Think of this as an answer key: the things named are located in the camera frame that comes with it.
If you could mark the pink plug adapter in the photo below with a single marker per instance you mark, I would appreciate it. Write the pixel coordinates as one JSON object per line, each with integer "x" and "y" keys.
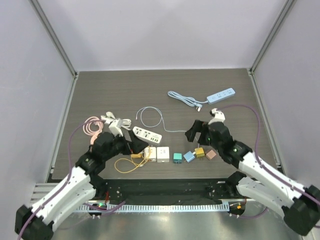
{"x": 210, "y": 154}

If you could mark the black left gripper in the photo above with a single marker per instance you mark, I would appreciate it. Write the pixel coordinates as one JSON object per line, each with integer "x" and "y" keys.
{"x": 137, "y": 144}

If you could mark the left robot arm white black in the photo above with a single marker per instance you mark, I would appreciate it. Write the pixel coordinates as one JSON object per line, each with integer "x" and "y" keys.
{"x": 83, "y": 183}

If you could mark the yellow orange plug adapter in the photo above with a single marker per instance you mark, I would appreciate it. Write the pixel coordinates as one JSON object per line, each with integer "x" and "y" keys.
{"x": 136, "y": 156}

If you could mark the teal plug adapter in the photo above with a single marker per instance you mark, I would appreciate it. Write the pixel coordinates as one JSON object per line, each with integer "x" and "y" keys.
{"x": 177, "y": 158}

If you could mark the white power strip green ports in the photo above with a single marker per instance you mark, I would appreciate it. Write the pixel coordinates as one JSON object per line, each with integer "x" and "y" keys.
{"x": 147, "y": 136}

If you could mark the white cube socket tiger sticker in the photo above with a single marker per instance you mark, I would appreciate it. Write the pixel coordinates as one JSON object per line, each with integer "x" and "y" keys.
{"x": 150, "y": 154}

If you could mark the right aluminium frame post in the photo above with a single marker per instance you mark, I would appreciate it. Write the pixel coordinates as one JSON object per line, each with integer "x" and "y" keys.
{"x": 288, "y": 5}

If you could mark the white cube socket plain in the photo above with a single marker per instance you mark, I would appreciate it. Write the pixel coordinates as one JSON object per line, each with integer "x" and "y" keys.
{"x": 163, "y": 154}

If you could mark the light blue plug adapter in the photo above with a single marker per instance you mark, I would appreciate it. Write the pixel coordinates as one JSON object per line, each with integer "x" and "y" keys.
{"x": 189, "y": 156}

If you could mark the left aluminium frame post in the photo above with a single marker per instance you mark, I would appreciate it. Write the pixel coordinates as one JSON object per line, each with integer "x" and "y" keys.
{"x": 53, "y": 36}

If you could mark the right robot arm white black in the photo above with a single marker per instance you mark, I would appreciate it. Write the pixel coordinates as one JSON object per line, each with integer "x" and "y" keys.
{"x": 298, "y": 205}

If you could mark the white slotted cable duct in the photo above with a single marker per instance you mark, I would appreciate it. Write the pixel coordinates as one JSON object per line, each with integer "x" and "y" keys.
{"x": 223, "y": 207}

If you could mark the aluminium frame rail front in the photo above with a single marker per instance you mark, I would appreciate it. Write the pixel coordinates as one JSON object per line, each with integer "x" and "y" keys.
{"x": 41, "y": 190}

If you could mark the aluminium frame post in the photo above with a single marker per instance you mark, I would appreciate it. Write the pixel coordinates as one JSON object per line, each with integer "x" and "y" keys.
{"x": 288, "y": 5}
{"x": 53, "y": 36}

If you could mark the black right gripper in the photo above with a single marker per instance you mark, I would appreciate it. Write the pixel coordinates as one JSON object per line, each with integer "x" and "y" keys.
{"x": 200, "y": 133}

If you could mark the light blue power strip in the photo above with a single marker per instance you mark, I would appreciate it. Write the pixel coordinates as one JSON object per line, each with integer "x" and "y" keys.
{"x": 219, "y": 96}

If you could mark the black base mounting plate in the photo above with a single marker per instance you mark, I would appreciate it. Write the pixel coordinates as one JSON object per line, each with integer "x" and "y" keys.
{"x": 167, "y": 192}

